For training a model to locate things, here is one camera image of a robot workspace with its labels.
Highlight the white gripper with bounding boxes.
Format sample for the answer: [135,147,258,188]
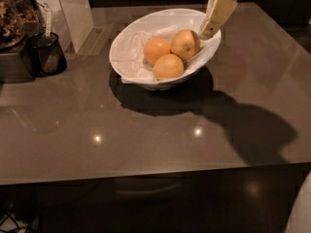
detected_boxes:
[198,0,237,40]

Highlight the orange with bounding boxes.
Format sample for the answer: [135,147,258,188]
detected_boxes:
[153,54,185,81]
[171,29,200,61]
[143,38,171,65]

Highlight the white tilted bowl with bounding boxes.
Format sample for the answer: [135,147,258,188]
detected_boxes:
[109,9,222,90]

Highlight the white paper napkin liner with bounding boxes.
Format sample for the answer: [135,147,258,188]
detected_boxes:
[109,26,222,89]

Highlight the white standing board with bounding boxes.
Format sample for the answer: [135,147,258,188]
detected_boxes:
[37,0,94,53]

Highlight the white tag in cup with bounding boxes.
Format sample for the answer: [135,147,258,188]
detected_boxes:
[44,3,52,37]

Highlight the black mesh cup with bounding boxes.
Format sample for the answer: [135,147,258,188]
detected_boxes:
[29,32,67,76]

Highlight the dark box under jar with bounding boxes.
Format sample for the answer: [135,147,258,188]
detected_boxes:
[0,38,36,83]

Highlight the black cables on floor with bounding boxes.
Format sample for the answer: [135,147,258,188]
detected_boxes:
[0,207,42,233]

